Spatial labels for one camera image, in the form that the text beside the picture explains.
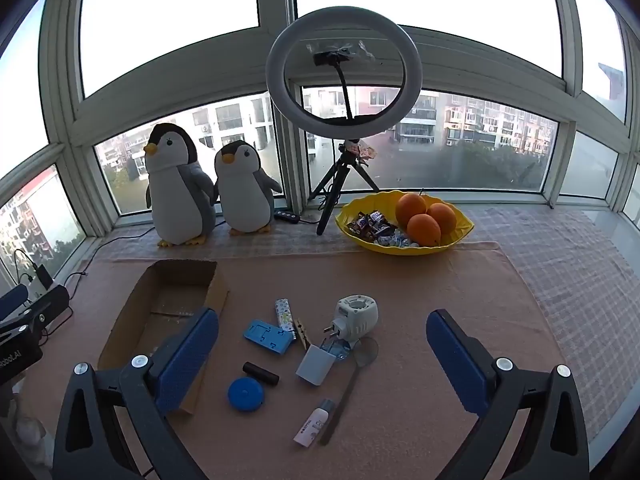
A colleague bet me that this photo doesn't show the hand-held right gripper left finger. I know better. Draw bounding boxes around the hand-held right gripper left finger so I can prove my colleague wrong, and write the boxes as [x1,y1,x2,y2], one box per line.
[52,306,221,480]

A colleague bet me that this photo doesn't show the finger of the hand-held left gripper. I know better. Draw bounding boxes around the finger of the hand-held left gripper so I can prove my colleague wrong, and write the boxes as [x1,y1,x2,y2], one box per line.
[0,285,71,341]
[0,284,30,321]

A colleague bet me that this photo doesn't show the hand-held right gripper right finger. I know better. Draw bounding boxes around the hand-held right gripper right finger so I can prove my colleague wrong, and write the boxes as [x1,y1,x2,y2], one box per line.
[426,309,591,480]

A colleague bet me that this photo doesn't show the round blue tape measure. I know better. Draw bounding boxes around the round blue tape measure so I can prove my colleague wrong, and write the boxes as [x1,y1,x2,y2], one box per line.
[227,376,266,415]

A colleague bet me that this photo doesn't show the cardboard box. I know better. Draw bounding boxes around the cardboard box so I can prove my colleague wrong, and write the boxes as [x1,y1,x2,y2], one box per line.
[97,260,231,416]

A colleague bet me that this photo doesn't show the black cylinder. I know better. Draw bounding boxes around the black cylinder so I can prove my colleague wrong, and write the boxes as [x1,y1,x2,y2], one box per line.
[242,361,280,387]

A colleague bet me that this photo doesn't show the blue phone stand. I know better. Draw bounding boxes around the blue phone stand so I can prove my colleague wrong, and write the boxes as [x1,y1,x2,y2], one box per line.
[243,319,296,357]

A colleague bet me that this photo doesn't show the grey spoon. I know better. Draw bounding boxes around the grey spoon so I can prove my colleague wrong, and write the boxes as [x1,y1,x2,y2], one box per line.
[318,336,381,446]

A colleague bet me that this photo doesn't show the white plug-in device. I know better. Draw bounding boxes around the white plug-in device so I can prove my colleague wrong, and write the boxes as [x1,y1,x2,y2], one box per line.
[322,294,379,347]

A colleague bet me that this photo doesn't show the patterned lighter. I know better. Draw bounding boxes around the patterned lighter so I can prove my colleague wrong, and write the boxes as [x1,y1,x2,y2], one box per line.
[275,298,296,333]

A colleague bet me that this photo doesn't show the small blue liquid bottle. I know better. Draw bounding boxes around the small blue liquid bottle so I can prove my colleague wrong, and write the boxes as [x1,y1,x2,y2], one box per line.
[320,337,353,362]

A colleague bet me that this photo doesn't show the wooden clothespin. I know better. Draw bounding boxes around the wooden clothespin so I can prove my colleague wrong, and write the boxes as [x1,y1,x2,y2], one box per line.
[291,317,313,351]

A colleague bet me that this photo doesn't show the white charger plug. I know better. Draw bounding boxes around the white charger plug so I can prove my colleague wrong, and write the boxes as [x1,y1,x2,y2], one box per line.
[295,344,337,388]

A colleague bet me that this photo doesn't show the small white tube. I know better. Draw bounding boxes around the small white tube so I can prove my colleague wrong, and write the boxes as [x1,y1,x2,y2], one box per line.
[292,399,337,448]

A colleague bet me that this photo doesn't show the person's left hand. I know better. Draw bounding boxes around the person's left hand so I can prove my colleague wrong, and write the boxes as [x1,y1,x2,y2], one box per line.
[12,400,53,461]

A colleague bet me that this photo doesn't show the black power adapter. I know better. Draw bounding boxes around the black power adapter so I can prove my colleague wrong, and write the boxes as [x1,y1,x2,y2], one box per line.
[29,264,55,291]

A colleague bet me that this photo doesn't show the yellow leaf-shaped bowl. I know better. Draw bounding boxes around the yellow leaf-shaped bowl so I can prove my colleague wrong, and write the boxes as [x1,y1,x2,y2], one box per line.
[334,190,475,257]

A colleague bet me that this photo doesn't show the checkered cloth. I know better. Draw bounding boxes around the checkered cloth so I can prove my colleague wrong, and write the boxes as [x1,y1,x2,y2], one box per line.
[92,205,640,446]

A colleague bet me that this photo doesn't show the pile of wrapped candies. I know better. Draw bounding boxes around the pile of wrapped candies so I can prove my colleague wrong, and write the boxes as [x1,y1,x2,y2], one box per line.
[346,210,423,248]

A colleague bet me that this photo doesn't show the large penguin plush toy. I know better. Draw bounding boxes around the large penguin plush toy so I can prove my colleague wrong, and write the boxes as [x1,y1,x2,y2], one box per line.
[144,122,218,247]

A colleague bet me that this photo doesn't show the small penguin plush toy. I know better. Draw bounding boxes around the small penguin plush toy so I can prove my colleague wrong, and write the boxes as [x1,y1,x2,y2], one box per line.
[214,140,283,236]

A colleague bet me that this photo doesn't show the black tripod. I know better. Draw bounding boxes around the black tripod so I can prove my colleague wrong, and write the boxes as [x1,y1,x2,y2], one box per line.
[307,139,381,237]

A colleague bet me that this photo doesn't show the crinkled plastic wrapper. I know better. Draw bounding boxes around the crinkled plastic wrapper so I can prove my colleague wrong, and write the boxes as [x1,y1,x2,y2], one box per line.
[347,141,381,162]

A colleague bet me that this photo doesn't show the thin black cable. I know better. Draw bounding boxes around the thin black cable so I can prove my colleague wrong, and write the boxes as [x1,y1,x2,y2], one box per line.
[65,227,157,283]

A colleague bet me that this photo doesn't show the white ring light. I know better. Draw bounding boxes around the white ring light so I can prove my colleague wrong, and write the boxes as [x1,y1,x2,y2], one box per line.
[265,6,424,138]

